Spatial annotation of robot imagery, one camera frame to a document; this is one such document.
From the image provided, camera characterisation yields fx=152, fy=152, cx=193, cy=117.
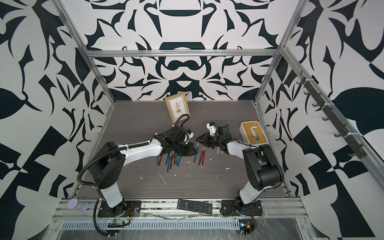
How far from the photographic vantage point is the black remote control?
2.44ft

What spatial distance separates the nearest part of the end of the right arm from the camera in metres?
0.72

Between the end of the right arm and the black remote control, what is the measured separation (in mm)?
290
